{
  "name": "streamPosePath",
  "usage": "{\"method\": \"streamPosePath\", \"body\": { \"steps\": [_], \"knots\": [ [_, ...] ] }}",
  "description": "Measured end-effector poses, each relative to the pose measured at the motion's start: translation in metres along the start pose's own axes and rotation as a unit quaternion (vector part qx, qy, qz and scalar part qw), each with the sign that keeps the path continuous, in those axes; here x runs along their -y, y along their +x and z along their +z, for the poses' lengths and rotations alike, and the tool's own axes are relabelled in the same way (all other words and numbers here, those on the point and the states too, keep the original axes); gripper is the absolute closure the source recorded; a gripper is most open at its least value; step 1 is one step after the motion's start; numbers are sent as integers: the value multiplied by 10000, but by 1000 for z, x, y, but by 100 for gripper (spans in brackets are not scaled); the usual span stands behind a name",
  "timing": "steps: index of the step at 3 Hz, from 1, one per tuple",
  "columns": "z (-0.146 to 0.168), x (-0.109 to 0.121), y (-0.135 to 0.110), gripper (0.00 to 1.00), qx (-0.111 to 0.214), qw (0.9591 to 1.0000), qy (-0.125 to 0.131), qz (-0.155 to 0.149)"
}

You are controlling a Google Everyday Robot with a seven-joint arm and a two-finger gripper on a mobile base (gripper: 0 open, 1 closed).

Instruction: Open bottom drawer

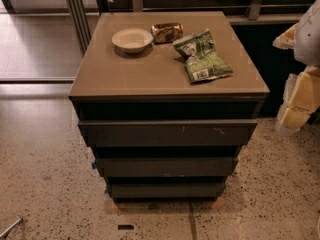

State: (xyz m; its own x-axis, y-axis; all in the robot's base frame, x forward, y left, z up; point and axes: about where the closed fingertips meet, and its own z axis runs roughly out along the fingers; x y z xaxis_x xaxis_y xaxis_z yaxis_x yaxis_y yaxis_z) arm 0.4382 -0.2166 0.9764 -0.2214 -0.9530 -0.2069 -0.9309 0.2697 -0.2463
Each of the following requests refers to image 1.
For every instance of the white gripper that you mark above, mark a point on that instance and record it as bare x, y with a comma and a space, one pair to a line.
309, 40

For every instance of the grey bottom drawer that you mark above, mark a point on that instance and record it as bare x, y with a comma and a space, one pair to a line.
197, 190

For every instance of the grey drawer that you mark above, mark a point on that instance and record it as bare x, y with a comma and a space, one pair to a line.
166, 167
197, 190
167, 133

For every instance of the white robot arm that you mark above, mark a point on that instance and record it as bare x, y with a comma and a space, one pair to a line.
307, 39

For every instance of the grey middle drawer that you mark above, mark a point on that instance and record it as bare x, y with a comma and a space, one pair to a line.
166, 167

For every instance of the grey drawer cabinet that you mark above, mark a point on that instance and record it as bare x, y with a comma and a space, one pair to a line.
153, 85

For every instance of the grey top drawer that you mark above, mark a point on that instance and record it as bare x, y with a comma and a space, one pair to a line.
167, 133

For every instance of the green chip bag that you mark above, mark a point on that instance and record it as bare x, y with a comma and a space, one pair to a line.
202, 62

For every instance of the crushed golden can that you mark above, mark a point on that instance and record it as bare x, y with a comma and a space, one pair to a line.
166, 32

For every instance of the white paper bowl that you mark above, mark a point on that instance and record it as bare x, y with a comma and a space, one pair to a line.
133, 40

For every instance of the metal rod on floor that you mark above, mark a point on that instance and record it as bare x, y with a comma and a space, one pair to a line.
9, 228

